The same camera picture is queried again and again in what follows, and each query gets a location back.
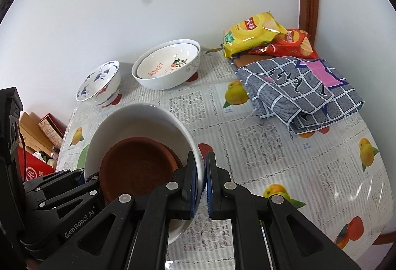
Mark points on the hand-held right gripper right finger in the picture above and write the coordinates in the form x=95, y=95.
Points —
x=213, y=186

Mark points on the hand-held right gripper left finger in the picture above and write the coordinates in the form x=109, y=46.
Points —
x=187, y=186

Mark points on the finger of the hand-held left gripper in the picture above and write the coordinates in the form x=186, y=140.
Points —
x=55, y=178
x=74, y=194

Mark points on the green plate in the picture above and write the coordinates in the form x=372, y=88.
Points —
x=83, y=158

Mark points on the brown plate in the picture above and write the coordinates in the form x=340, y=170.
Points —
x=136, y=164

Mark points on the plain white bowl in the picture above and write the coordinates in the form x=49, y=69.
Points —
x=139, y=121

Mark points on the wooden board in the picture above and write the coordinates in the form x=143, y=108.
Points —
x=29, y=127

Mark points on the red patterned box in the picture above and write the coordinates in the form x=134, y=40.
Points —
x=51, y=130

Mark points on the blue crane pattern bowl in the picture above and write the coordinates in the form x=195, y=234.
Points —
x=99, y=84

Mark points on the large white bowl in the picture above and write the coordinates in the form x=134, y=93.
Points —
x=167, y=81

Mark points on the white rabbit print bowl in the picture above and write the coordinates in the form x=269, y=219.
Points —
x=161, y=67

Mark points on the grey checked cloth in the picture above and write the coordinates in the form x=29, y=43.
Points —
x=294, y=93

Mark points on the small brown board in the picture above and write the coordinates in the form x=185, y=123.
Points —
x=244, y=60

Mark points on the yellow chips bag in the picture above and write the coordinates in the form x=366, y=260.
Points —
x=250, y=31

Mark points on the red chips bag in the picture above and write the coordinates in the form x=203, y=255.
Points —
x=294, y=44

